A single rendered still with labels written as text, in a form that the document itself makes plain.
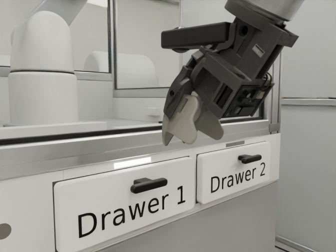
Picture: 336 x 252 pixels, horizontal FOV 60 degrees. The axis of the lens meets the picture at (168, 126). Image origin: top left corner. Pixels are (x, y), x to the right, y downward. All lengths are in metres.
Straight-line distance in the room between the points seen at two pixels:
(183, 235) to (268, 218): 0.37
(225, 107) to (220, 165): 0.37
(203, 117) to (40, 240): 0.30
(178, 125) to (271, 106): 0.55
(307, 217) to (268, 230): 1.29
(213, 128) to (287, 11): 0.18
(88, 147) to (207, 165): 0.28
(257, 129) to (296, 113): 1.33
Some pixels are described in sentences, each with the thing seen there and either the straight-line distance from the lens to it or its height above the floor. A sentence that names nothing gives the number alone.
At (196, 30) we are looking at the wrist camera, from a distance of 0.39.
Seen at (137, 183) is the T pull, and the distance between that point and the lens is 0.49.
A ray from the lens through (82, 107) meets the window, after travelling 0.49.
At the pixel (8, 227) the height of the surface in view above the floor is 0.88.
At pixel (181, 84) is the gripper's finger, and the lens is 0.36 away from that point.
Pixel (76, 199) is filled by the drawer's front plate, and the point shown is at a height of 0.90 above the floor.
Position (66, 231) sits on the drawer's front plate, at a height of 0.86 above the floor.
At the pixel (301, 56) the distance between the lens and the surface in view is 2.17.
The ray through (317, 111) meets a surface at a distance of 2.10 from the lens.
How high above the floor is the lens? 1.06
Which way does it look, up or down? 6 degrees down
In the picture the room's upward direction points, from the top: straight up
